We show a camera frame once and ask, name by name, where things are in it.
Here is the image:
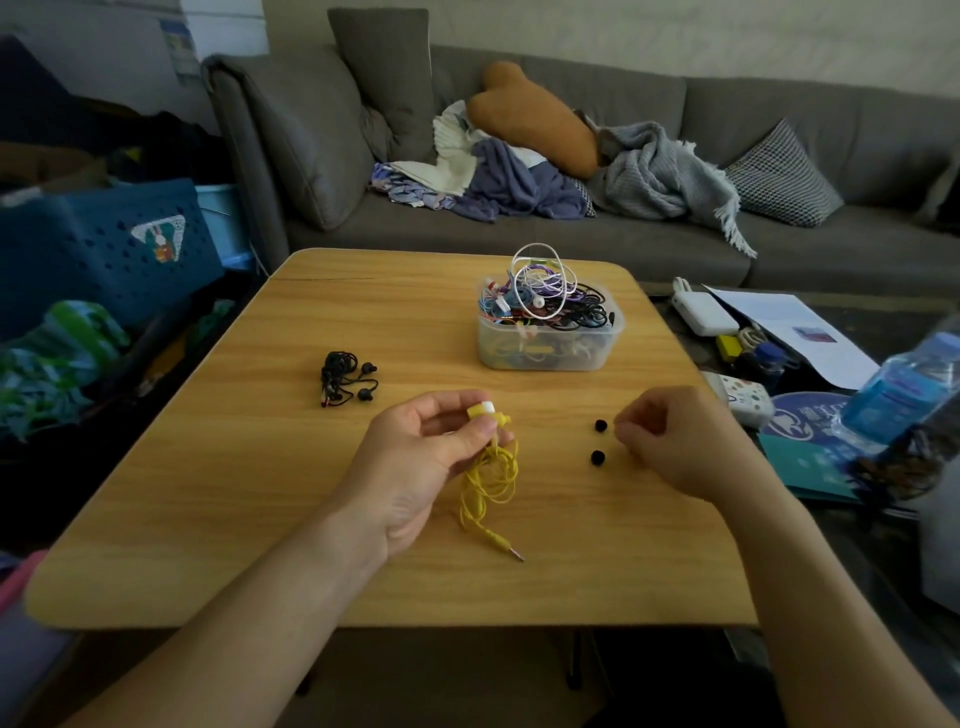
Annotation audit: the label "person's left hand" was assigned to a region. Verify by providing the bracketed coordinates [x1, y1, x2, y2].
[330, 388, 519, 565]

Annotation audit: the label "dark blue plastic basket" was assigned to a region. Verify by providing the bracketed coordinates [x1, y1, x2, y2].
[0, 177, 226, 342]

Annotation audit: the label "dark blue small jar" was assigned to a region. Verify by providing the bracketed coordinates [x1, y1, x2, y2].
[742, 341, 790, 378]

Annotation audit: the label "clear water bottle blue label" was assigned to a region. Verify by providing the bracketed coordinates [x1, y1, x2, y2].
[831, 315, 960, 460]

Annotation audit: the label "white paper sheet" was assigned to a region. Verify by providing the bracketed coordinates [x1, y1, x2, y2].
[703, 285, 881, 392]

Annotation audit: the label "patterned cloth garment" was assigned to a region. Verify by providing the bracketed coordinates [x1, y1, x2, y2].
[368, 160, 455, 212]

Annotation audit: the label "purple cloth garment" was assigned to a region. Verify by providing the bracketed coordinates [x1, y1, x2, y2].
[448, 138, 591, 225]

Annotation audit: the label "white patterned small case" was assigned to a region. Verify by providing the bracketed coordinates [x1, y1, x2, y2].
[700, 370, 776, 431]

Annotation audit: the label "person's right hand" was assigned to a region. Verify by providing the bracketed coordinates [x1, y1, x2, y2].
[612, 386, 760, 504]

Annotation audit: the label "person's left forearm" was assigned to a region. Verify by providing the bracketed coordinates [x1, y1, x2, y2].
[63, 517, 387, 728]

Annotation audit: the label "blue round hand fan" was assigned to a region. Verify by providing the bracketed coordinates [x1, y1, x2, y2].
[759, 390, 864, 470]

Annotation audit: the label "white cloth garment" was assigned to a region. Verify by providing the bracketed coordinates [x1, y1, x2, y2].
[390, 99, 485, 198]

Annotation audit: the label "black and white checked pillow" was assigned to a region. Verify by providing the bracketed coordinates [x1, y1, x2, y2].
[723, 117, 846, 229]

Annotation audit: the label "grey fringed blanket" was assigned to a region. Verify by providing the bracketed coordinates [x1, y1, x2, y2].
[588, 120, 759, 261]

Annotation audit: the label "person's right forearm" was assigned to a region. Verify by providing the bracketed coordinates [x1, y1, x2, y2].
[711, 480, 960, 728]

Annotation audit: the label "white power adapter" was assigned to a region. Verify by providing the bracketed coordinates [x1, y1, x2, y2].
[670, 276, 741, 338]

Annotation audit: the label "brown heart-shaped pillow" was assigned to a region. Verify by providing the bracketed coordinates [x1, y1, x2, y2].
[465, 60, 603, 180]

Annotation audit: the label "black wired earphones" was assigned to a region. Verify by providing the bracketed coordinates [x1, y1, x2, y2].
[320, 350, 380, 409]

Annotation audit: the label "clear plastic container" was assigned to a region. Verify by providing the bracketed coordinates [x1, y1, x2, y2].
[476, 276, 627, 373]

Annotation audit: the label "light blue plastic box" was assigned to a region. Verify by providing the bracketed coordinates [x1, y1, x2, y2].
[194, 183, 254, 272]

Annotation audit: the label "teal booklet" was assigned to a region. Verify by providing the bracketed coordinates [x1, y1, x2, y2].
[757, 431, 864, 504]

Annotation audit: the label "wall poster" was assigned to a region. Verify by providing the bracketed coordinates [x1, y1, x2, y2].
[158, 18, 201, 84]

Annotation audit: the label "tangle of earphone cables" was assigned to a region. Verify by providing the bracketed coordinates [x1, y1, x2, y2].
[480, 243, 618, 333]

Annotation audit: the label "green patterned cloth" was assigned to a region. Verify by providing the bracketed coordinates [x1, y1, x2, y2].
[0, 300, 133, 445]

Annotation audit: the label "yellow wired earphones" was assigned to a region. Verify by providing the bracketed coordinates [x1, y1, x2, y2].
[457, 400, 526, 564]

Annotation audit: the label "grey fabric sofa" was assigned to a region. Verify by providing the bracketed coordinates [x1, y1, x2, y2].
[200, 41, 960, 301]

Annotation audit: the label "grey sofa cushion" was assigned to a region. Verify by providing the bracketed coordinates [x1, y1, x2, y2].
[327, 7, 438, 164]

